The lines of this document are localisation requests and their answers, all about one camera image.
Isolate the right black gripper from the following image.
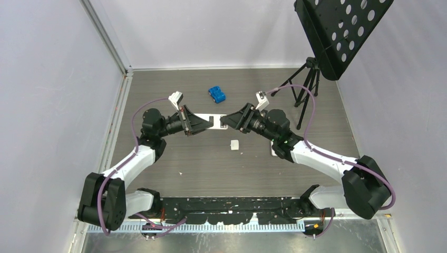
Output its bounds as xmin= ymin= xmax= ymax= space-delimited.
xmin=221 ymin=102 xmax=278 ymax=142

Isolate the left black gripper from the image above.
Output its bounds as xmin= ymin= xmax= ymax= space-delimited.
xmin=158 ymin=105 xmax=213 ymax=138

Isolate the white remote with black window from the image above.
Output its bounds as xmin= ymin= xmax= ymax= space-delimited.
xmin=196 ymin=113 xmax=228 ymax=130

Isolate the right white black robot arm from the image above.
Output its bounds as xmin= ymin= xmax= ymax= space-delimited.
xmin=220 ymin=103 xmax=395 ymax=219

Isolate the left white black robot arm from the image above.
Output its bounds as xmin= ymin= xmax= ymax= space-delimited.
xmin=77 ymin=105 xmax=213 ymax=234

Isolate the white remote with buttons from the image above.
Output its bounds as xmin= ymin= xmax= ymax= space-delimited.
xmin=271 ymin=147 xmax=278 ymax=157

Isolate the white battery cover plain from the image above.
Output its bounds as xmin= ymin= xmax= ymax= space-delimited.
xmin=230 ymin=140 xmax=239 ymax=151

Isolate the blue toy car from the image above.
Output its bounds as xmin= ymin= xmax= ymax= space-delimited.
xmin=208 ymin=86 xmax=226 ymax=104

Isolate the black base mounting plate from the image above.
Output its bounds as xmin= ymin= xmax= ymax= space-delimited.
xmin=141 ymin=196 xmax=336 ymax=226

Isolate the black perforated music stand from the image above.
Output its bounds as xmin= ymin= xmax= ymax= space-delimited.
xmin=270 ymin=0 xmax=394 ymax=131

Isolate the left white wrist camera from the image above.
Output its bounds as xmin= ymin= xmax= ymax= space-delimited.
xmin=168 ymin=91 xmax=183 ymax=111

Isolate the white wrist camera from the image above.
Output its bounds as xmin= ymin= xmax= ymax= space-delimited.
xmin=168 ymin=91 xmax=183 ymax=111
xmin=256 ymin=91 xmax=269 ymax=111

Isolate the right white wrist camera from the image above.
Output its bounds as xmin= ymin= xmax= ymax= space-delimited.
xmin=256 ymin=91 xmax=269 ymax=111

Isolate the aluminium corner frame rail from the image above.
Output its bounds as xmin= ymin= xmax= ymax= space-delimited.
xmin=79 ymin=0 xmax=133 ymax=79

